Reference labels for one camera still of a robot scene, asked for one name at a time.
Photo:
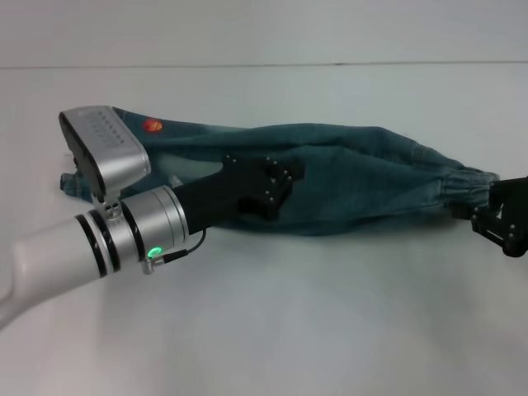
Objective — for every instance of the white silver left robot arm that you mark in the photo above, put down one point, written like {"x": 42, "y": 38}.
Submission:
{"x": 62, "y": 255}

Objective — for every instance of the blue denim shorts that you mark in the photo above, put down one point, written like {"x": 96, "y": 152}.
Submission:
{"x": 350, "y": 173}

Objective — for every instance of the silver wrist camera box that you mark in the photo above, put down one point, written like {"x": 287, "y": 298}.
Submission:
{"x": 111, "y": 148}

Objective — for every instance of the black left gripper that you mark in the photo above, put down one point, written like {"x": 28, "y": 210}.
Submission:
{"x": 218, "y": 194}

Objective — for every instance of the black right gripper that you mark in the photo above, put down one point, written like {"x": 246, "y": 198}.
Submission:
{"x": 520, "y": 222}

